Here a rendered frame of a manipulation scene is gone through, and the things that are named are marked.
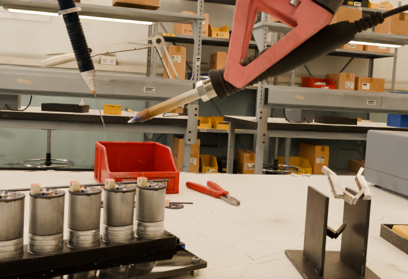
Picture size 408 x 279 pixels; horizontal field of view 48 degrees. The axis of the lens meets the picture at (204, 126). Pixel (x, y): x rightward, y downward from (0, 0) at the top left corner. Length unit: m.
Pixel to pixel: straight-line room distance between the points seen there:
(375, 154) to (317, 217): 0.44
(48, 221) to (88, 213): 0.03
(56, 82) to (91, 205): 2.27
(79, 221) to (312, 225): 0.19
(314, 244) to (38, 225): 0.21
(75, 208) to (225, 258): 0.14
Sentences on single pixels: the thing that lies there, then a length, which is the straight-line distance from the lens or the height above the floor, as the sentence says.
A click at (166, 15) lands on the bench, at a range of 2.69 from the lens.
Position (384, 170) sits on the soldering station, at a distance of 0.79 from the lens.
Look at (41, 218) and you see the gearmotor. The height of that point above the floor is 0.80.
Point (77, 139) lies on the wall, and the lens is 4.74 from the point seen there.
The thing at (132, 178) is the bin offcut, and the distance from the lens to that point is 0.62.
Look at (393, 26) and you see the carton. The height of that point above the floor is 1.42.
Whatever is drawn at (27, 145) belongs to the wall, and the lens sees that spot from 4.79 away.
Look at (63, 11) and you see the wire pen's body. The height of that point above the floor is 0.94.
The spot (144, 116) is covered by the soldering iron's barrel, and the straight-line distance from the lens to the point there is 0.35.
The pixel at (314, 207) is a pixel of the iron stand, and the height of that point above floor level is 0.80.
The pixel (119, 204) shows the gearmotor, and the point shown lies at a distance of 0.36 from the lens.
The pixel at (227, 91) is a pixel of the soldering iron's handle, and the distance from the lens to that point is 0.33.
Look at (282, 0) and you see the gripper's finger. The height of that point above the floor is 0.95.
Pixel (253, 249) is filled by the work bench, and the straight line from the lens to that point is 0.43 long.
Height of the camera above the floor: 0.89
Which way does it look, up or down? 4 degrees down
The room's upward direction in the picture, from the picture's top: 3 degrees clockwise
